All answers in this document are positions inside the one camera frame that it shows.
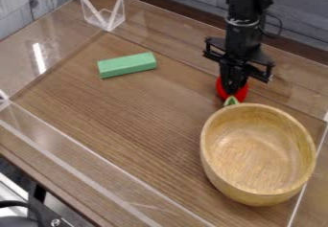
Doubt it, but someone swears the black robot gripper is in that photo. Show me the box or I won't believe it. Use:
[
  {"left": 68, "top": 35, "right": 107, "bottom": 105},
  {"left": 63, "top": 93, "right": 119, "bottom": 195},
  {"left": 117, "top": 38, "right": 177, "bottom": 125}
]
[{"left": 204, "top": 36, "right": 276, "bottom": 94}]

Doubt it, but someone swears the red plush strawberry toy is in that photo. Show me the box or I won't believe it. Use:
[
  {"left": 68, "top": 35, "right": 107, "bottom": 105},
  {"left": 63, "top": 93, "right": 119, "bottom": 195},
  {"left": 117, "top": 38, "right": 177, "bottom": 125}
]
[{"left": 214, "top": 75, "right": 250, "bottom": 107}]

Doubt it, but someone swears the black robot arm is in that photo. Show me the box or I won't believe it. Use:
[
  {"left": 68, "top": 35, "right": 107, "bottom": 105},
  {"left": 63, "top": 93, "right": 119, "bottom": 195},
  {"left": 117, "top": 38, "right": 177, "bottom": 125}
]
[{"left": 204, "top": 0, "right": 275, "bottom": 96}]

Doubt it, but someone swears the wooden bowl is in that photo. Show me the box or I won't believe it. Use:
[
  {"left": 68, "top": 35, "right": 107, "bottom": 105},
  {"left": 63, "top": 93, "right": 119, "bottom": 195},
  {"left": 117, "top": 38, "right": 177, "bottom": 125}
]
[{"left": 200, "top": 103, "right": 316, "bottom": 206}]

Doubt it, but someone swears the green rectangular block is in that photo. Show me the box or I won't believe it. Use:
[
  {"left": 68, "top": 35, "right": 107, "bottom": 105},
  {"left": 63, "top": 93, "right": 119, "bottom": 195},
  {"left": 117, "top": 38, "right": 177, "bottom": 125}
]
[{"left": 98, "top": 52, "right": 157, "bottom": 79}]

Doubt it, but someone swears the clear acrylic barrier wall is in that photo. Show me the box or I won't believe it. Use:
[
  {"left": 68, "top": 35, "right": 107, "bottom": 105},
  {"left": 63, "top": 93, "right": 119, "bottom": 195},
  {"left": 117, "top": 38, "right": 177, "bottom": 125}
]
[{"left": 0, "top": 0, "right": 328, "bottom": 227}]

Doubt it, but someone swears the clear acrylic corner bracket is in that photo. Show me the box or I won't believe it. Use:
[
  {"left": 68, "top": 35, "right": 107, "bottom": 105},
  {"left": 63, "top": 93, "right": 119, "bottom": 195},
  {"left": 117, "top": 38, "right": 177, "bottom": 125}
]
[{"left": 79, "top": 0, "right": 126, "bottom": 32}]

